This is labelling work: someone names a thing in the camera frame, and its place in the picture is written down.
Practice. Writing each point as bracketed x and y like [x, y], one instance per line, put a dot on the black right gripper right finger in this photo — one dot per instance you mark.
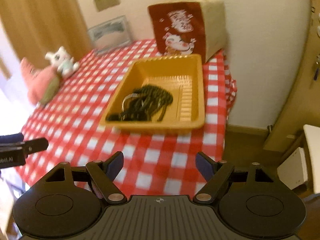
[216, 174]

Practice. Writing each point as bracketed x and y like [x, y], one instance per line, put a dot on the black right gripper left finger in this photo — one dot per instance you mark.
[101, 177]

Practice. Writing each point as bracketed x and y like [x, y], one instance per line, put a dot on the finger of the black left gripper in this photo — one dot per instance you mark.
[33, 146]

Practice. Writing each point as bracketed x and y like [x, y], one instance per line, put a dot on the yellow plastic tray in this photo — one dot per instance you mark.
[159, 95]

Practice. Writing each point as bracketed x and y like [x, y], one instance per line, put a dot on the red white checkered tablecloth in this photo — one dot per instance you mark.
[159, 156]

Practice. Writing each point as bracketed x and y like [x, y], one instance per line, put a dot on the pink plush toy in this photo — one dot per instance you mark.
[42, 84]

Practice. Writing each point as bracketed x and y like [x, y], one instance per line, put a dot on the white chair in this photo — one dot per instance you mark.
[299, 166]

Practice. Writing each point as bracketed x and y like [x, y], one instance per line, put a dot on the white bunny plush toy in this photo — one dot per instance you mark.
[63, 62]

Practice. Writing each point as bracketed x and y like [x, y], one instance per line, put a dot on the wooden door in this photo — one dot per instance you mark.
[302, 105]

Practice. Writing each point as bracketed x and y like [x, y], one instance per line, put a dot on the red lucky cat cushion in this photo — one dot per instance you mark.
[184, 27]

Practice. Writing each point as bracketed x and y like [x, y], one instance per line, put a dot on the silver picture frame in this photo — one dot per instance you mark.
[110, 35]

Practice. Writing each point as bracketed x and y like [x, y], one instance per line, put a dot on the silver door handle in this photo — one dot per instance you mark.
[314, 31]

